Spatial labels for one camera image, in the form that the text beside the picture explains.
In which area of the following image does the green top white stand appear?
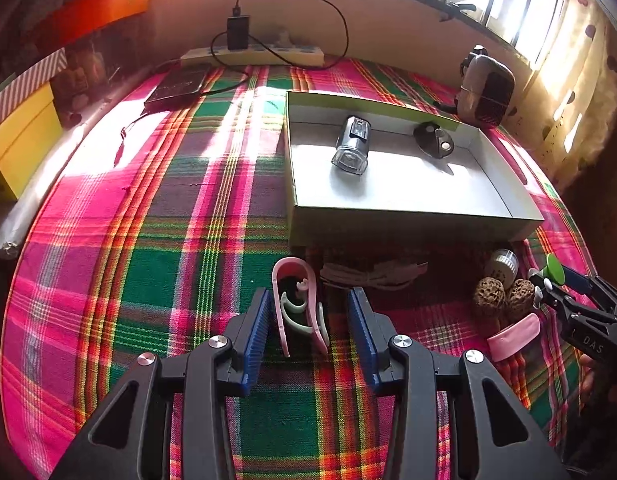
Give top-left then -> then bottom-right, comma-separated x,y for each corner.
527,254 -> 565,304

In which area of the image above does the brown walnut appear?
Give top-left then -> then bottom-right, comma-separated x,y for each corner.
505,278 -> 535,323
473,276 -> 506,318

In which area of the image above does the small clear silver jar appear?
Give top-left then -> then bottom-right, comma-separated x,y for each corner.
484,248 -> 519,289

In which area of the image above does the white usb cable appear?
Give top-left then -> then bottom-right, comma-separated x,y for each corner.
319,259 -> 430,291

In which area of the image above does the black oval remote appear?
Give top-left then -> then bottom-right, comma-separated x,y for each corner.
413,122 -> 455,159

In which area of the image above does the black bike light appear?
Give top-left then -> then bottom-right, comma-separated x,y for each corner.
331,116 -> 371,176

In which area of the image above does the plaid bedspread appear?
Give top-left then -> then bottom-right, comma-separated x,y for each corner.
0,60 -> 593,479

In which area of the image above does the yellow spotted curtain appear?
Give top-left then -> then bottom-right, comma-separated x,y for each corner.
503,0 -> 617,191

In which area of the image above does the green white cardboard box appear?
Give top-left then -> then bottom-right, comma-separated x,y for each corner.
284,91 -> 543,247

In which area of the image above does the small white black heater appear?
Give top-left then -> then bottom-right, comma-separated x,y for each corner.
433,44 -> 515,128

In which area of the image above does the black smartphone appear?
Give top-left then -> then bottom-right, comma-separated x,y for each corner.
145,64 -> 211,113

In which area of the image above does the yellow box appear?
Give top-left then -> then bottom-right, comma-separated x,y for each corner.
0,82 -> 63,202

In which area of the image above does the white power strip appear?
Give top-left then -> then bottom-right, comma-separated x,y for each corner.
180,44 -> 325,67

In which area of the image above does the striped box lid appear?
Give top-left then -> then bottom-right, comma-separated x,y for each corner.
0,48 -> 68,125

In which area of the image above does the black charger adapter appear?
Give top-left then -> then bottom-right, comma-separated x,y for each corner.
226,6 -> 250,51

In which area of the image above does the orange box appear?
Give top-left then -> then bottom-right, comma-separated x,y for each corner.
35,0 -> 149,52

